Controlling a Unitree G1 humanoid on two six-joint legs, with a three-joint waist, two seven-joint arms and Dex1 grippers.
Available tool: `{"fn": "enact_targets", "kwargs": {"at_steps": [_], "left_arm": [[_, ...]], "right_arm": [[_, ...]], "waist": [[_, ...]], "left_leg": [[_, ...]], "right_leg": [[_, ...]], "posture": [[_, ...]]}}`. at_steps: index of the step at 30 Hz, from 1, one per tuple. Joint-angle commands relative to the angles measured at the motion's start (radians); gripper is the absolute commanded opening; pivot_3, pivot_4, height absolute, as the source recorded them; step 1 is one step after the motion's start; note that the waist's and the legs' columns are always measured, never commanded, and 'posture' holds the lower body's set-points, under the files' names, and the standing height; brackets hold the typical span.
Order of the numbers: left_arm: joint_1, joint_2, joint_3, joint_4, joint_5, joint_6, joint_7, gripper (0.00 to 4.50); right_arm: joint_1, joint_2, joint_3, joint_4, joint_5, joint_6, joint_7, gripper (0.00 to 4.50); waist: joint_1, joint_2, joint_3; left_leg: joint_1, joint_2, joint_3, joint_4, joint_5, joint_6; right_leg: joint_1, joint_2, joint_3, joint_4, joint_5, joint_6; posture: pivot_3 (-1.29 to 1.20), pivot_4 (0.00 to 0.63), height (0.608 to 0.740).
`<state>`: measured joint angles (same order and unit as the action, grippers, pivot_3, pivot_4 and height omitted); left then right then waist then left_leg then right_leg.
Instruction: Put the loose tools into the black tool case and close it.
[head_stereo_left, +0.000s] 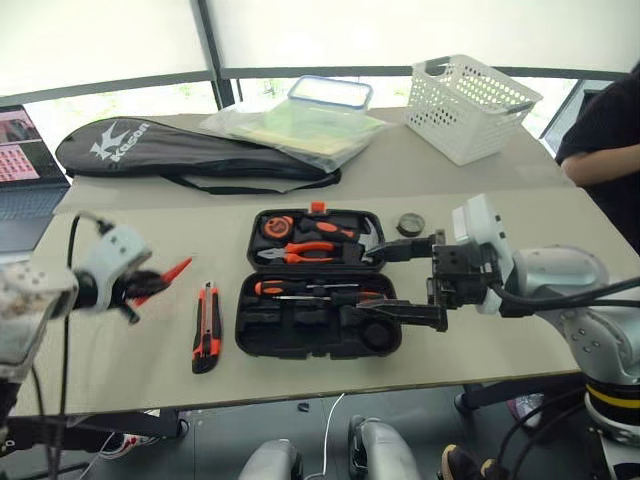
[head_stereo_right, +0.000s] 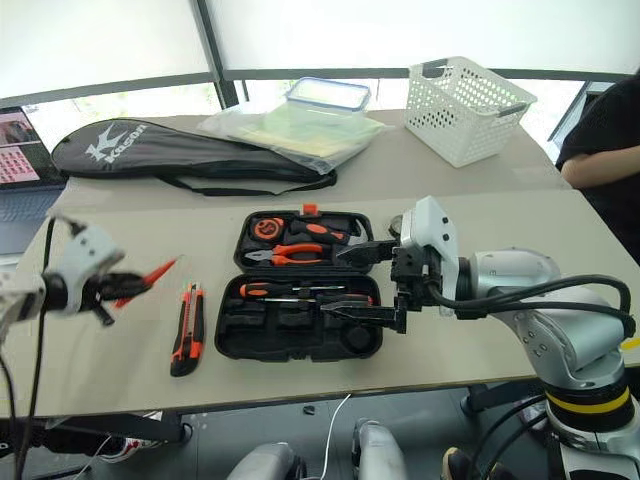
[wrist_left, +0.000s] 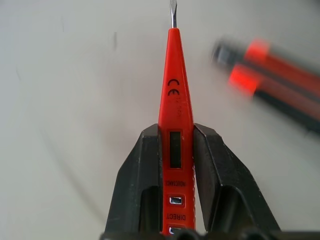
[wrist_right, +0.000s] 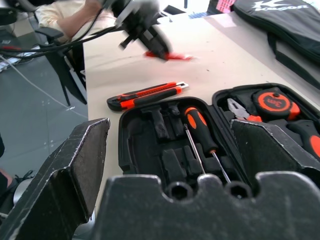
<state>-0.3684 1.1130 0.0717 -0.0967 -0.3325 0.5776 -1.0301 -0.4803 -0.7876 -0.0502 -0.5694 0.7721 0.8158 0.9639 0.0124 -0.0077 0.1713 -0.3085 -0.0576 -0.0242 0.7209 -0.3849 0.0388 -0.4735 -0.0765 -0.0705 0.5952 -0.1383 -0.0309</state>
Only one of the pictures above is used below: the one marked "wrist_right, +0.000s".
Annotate orange black handled screwdriver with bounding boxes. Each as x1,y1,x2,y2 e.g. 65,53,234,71
184,106,232,184

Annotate white cable on floor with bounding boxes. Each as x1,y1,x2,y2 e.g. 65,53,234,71
0,54,89,119

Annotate orange black utility knife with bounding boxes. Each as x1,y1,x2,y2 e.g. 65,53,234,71
106,81,190,113

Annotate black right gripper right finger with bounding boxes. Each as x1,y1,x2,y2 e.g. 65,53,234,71
229,119,320,187

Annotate steel pliers with orange grips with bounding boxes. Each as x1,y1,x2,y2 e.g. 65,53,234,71
226,97,263,123

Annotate black office chair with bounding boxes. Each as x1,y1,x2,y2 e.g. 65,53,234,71
34,26,88,106

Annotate black plastic tool case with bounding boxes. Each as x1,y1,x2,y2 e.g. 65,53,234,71
117,82,320,192

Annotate black Kason racket bag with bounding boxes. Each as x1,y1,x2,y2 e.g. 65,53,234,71
232,0,320,66

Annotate person in cream shirt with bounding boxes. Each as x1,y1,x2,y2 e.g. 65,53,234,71
36,0,118,44

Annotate small red tool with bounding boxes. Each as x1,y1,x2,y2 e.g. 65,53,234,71
143,50,195,62

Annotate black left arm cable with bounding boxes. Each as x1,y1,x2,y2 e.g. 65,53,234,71
0,7,126,60

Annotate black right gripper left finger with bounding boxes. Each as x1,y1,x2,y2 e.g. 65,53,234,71
0,118,111,240

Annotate orange black tape measure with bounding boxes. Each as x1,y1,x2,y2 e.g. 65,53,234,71
251,89,301,121

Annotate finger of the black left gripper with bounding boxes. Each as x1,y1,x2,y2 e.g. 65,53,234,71
149,24,174,55
139,32,168,60

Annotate thin metal screwdriver shaft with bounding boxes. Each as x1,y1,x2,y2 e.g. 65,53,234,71
184,123,207,176

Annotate tool with black orange handle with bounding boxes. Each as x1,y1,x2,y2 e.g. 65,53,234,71
287,119,320,161

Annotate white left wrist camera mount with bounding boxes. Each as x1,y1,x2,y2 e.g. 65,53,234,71
109,0,162,27

